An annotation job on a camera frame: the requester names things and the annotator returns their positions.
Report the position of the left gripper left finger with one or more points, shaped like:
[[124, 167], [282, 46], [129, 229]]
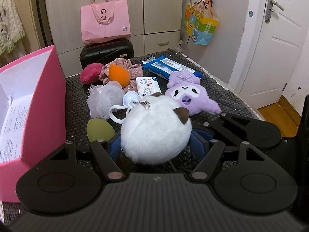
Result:
[[105, 154]]

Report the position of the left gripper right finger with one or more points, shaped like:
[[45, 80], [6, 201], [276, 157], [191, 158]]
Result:
[[208, 151]]

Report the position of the white round plush toy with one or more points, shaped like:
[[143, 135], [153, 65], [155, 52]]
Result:
[[156, 130]]

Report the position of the purple plush toy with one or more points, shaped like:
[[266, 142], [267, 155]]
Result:
[[184, 87]]

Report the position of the white plastic keychain loop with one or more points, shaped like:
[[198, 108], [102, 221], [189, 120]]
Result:
[[130, 99]]

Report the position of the blue wet wipes pack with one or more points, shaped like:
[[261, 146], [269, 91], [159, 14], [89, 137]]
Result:
[[163, 67]]

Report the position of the green makeup sponge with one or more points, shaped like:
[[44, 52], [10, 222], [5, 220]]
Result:
[[98, 129]]

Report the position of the black bubble mat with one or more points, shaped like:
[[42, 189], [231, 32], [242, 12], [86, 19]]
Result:
[[77, 115]]

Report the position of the lilac mesh bath pouf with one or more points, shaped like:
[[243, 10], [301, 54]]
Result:
[[102, 97]]

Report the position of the orange makeup sponge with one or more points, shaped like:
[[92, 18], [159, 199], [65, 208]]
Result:
[[119, 74]]

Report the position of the magenta powder puff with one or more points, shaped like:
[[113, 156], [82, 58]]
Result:
[[90, 73]]

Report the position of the pink cardboard box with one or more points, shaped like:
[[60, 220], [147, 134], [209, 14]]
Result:
[[32, 115]]

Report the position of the pink floral scrunchie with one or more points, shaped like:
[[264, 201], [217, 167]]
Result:
[[135, 70]]

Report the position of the small clear plastic wrapper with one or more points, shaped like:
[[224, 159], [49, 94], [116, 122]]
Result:
[[148, 59]]

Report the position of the black small suitcase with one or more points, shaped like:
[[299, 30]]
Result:
[[107, 52]]

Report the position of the colourful paper gift bag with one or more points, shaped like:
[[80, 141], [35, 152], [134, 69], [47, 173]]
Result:
[[200, 21]]

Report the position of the white door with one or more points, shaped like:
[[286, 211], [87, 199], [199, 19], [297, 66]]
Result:
[[278, 49]]

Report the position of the pink tote bag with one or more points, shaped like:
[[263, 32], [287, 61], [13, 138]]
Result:
[[102, 22]]

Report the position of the beige wooden wardrobe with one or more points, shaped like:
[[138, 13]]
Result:
[[151, 25]]

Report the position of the cream fluffy knit cardigan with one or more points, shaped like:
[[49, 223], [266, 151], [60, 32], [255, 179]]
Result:
[[12, 29]]

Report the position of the silver door handle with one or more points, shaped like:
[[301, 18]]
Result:
[[270, 10]]

